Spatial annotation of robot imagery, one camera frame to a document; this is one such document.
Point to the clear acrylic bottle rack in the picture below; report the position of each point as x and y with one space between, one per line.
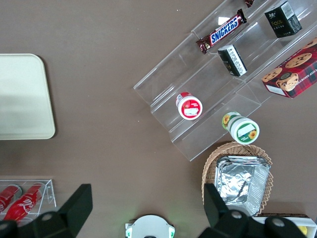
49 196

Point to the red cola bottle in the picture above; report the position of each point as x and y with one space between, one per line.
7 196
22 204

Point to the yellow snack pack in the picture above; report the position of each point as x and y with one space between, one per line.
302 230

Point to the red plaid cookie box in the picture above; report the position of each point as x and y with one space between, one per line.
294 72

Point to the Snickers chocolate bar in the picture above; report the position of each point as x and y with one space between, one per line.
223 32
249 2

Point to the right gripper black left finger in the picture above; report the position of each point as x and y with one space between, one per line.
74 210

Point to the small black carton box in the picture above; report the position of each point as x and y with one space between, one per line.
282 19
232 60

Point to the clear acrylic stepped display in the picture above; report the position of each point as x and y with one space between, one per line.
198 74

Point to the green lid snack cup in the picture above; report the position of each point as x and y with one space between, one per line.
244 130

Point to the aluminium foil tray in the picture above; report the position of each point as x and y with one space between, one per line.
242 183

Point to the red lid snack cup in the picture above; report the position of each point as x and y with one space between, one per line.
190 107

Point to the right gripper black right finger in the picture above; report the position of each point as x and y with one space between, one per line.
218 218

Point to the beige plastic tray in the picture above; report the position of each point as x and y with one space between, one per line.
22 99

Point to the light tan wicker basket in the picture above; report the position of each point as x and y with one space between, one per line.
210 158

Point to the white rectangular plastic bin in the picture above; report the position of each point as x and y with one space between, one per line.
280 218

